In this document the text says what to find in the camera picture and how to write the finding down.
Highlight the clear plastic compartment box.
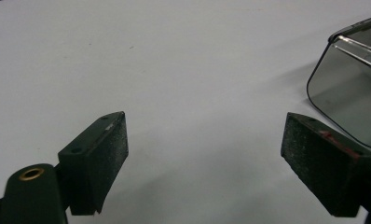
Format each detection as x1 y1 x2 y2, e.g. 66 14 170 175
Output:
306 12 371 151

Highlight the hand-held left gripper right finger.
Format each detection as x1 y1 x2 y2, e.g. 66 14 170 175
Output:
280 112 371 218

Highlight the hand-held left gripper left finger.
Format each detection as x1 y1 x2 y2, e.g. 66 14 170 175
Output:
57 111 130 217

